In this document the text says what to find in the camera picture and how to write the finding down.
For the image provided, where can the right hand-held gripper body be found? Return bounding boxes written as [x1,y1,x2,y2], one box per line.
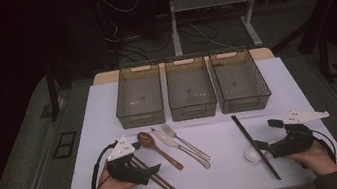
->
[262,104,335,160]

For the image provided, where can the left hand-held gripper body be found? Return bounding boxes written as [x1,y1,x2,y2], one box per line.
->
[101,132,154,189]

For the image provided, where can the wooden spoon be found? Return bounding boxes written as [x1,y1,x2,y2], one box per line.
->
[136,125,185,177]

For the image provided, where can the white ceramic spoon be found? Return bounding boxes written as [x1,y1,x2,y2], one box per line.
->
[242,135,286,165]

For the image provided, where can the steel table knife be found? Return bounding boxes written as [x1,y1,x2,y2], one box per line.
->
[150,120,212,177]

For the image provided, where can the steel fork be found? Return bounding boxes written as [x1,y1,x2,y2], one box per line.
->
[160,117,212,168]

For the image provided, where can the clear grey plastic bin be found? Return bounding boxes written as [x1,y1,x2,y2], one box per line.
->
[162,55,220,123]
[208,46,275,116]
[109,63,169,131]

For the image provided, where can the person's right hand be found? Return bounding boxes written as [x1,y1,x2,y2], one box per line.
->
[286,138,337,181]

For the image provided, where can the white table cover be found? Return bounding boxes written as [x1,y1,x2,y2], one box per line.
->
[47,47,337,189]

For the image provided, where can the right hand-held gripper cable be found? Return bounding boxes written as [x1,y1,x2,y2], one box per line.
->
[311,126,337,167]

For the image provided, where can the tangle of black floor cables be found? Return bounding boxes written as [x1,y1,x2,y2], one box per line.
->
[98,0,242,69]

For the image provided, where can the white floor cable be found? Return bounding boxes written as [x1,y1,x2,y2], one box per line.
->
[185,14,236,56]

